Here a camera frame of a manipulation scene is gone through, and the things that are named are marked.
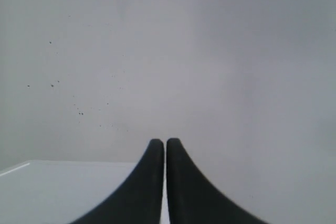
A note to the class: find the white plastic drawer cabinet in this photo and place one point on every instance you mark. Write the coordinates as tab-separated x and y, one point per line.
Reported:
39	191

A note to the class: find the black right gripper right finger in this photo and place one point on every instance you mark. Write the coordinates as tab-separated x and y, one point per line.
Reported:
192	198

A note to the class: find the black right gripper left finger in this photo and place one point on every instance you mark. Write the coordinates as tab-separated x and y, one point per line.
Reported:
139	198

